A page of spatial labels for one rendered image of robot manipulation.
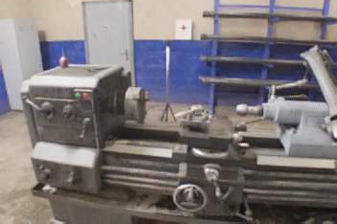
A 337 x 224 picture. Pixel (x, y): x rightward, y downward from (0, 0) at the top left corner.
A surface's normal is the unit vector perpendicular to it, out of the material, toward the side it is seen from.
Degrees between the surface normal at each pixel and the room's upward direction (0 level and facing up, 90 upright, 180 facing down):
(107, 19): 90
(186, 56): 90
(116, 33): 90
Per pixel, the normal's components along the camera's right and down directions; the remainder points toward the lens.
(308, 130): -0.15, -0.10
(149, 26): -0.17, 0.32
